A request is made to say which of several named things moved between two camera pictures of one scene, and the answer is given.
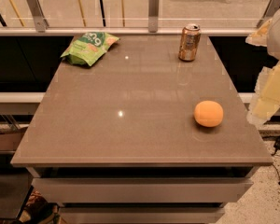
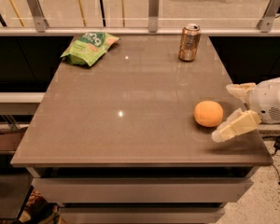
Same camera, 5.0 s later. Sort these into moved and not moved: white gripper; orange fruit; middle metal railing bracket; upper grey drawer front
Moved: white gripper
Not moved: upper grey drawer front; middle metal railing bracket; orange fruit
